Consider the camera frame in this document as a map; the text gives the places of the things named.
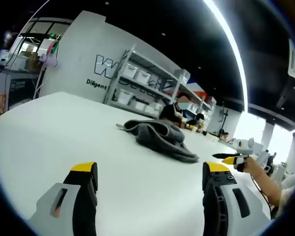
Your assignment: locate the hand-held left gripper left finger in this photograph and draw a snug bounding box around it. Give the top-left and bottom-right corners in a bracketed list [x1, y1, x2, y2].
[28, 161, 98, 236]

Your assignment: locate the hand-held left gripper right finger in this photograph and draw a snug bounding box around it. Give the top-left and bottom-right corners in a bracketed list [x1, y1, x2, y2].
[202, 161, 272, 236]

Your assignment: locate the grey towel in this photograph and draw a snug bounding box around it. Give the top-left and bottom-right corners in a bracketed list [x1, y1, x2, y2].
[116, 119, 200, 164]

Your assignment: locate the black tripod stand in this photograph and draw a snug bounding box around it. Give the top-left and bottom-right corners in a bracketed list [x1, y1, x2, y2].
[218, 108, 231, 136]

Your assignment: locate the white table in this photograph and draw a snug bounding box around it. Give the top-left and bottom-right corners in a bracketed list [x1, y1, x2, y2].
[0, 91, 273, 236]

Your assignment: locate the grey metal shelf rack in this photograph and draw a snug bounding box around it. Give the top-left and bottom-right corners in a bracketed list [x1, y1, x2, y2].
[102, 43, 218, 119]

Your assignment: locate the long ceiling light strip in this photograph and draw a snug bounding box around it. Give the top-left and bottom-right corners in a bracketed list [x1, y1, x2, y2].
[203, 0, 249, 113]

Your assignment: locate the row of white storage boxes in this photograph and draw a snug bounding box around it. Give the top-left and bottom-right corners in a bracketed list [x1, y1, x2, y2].
[113, 62, 212, 116]

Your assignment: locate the pale pink roll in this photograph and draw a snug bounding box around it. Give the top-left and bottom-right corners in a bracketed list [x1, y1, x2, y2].
[40, 54, 59, 69]

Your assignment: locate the thin red cable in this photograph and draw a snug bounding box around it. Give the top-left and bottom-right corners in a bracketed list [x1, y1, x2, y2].
[251, 176, 275, 218]

